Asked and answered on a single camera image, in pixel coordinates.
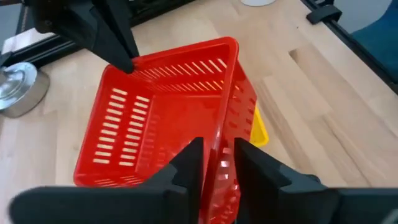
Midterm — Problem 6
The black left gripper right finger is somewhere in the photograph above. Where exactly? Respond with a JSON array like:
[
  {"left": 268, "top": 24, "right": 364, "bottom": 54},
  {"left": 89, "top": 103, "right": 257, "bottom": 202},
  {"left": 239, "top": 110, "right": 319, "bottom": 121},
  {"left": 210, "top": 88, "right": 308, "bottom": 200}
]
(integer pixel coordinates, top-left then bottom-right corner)
[{"left": 234, "top": 138, "right": 398, "bottom": 224}]

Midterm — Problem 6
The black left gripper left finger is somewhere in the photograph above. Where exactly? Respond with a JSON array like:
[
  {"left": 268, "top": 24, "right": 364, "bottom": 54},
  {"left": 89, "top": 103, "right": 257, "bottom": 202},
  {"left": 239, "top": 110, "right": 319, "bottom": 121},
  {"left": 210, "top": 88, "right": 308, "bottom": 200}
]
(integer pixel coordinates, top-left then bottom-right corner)
[{"left": 9, "top": 136, "right": 205, "bottom": 224}]

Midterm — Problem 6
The silver lamp base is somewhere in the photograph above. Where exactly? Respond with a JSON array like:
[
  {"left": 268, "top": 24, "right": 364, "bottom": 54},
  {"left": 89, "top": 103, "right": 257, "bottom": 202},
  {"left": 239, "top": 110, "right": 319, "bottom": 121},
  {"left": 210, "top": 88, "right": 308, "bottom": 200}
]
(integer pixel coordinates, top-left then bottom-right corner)
[{"left": 0, "top": 62, "right": 50, "bottom": 118}]

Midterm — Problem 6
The black aluminium table frame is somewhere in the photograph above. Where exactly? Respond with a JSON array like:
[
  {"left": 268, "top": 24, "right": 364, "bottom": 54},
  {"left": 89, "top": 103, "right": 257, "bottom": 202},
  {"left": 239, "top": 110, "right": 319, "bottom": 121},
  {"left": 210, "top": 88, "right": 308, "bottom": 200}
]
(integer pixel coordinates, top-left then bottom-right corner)
[{"left": 0, "top": 0, "right": 398, "bottom": 94}]

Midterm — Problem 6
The red plastic basket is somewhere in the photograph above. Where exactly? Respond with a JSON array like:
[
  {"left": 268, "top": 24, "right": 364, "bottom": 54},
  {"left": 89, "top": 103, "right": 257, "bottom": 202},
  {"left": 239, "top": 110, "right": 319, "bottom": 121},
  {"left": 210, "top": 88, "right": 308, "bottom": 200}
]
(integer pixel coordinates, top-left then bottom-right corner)
[{"left": 73, "top": 36, "right": 259, "bottom": 224}]

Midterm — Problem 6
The white round disc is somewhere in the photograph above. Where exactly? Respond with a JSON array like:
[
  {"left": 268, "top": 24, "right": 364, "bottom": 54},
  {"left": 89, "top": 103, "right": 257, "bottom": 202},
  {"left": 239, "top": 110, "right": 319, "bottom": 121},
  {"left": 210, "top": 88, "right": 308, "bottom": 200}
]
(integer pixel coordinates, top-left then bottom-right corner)
[{"left": 241, "top": 0, "right": 277, "bottom": 7}]

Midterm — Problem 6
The black clamp block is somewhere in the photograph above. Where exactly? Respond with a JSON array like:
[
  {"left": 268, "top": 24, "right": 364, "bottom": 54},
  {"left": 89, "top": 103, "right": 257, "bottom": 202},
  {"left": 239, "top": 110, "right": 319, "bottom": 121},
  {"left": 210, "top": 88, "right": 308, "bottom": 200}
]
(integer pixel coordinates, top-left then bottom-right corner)
[{"left": 306, "top": 4, "right": 343, "bottom": 25}]

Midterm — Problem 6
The yellow plastic basket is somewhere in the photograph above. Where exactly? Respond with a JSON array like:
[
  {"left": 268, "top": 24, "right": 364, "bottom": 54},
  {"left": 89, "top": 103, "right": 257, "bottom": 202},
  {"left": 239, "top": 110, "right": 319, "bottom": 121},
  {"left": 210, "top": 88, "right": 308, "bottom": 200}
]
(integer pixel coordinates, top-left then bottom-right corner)
[{"left": 250, "top": 104, "right": 270, "bottom": 147}]

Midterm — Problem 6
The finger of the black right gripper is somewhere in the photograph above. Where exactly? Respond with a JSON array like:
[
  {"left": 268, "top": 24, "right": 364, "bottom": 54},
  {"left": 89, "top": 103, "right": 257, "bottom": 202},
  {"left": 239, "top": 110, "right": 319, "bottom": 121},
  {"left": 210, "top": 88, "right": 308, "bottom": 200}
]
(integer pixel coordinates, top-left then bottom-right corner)
[
  {"left": 55, "top": 6, "right": 134, "bottom": 75},
  {"left": 93, "top": 0, "right": 140, "bottom": 60}
]

